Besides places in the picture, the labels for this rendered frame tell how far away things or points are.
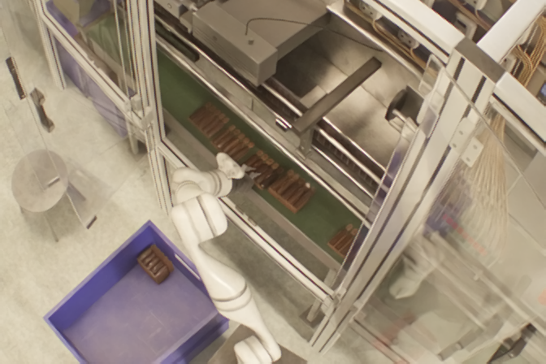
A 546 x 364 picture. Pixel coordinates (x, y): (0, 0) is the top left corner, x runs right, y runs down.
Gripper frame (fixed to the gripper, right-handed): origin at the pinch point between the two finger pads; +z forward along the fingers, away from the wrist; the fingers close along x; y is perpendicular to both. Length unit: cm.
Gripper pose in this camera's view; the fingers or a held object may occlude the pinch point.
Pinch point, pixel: (257, 171)
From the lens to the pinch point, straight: 193.0
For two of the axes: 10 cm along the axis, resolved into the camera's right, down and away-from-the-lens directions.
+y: -5.3, 7.8, 3.2
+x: 7.1, 6.2, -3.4
